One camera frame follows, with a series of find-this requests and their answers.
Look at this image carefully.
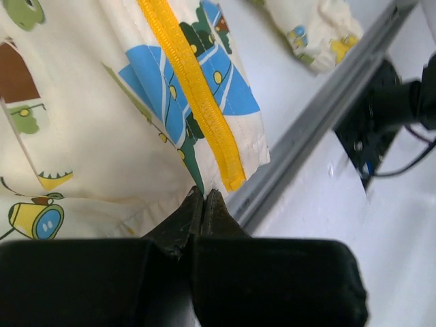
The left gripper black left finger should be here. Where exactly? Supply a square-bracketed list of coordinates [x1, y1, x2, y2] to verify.
[1, 188, 203, 326]

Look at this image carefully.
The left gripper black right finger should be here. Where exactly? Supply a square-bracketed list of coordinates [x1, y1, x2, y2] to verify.
[191, 191, 369, 326]

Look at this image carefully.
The yellow cream printed kids jacket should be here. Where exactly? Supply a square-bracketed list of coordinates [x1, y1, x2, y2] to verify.
[1, 1, 363, 242]

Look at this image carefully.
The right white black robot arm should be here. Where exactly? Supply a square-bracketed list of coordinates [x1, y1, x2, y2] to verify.
[369, 56, 435, 131]

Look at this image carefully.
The aluminium front rail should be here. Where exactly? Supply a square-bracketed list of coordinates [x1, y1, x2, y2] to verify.
[228, 1, 418, 234]

